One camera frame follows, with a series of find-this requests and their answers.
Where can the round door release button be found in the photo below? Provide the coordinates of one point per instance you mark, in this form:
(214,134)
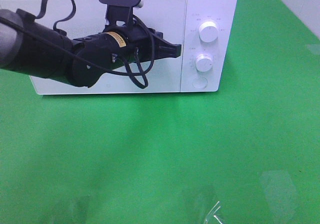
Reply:
(200,83)

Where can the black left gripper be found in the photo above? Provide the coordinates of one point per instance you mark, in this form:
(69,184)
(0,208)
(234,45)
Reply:
(133,37)

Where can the white microwave door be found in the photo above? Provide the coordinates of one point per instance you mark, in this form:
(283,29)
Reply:
(166,16)

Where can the white microwave knob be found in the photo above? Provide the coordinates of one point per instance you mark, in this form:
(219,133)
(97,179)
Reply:
(204,62)
(208,31)

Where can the clear tape piece left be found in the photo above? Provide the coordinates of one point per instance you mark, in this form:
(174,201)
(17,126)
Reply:
(202,205)

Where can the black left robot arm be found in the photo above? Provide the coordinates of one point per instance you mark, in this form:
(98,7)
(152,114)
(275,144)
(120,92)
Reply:
(30,48)

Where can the white microwave oven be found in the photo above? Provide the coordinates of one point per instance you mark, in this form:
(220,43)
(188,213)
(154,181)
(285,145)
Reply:
(50,13)

